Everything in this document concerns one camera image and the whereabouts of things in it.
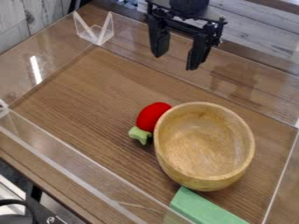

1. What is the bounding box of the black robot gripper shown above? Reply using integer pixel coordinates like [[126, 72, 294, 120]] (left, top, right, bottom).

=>
[[145, 0, 229, 71]]

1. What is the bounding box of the red plush strawberry toy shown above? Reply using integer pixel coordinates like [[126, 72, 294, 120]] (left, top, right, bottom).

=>
[[129, 101, 173, 145]]

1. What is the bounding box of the wooden bowl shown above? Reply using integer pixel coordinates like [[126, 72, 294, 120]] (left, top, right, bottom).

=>
[[154, 101, 257, 192]]

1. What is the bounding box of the green foam block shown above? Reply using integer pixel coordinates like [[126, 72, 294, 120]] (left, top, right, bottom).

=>
[[170, 186, 250, 224]]

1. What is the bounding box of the clear acrylic corner bracket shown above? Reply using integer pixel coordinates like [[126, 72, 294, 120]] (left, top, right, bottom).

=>
[[73, 11, 115, 46]]

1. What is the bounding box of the clear acrylic front wall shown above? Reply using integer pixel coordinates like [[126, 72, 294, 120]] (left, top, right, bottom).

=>
[[0, 108, 193, 224]]

